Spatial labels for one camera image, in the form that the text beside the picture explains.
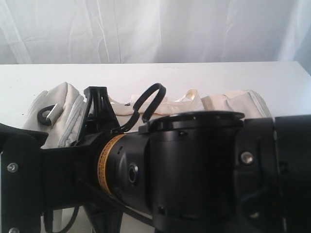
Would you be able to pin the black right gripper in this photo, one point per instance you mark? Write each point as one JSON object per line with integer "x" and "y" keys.
{"x": 98, "y": 123}

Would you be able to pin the cream white duffel bag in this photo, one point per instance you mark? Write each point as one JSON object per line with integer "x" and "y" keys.
{"x": 59, "y": 113}

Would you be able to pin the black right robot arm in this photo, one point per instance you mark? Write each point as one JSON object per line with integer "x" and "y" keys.
{"x": 204, "y": 171}

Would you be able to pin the white backdrop curtain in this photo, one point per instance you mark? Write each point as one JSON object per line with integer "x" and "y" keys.
{"x": 154, "y": 31}

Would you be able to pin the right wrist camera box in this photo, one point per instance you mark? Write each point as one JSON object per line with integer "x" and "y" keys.
{"x": 34, "y": 180}

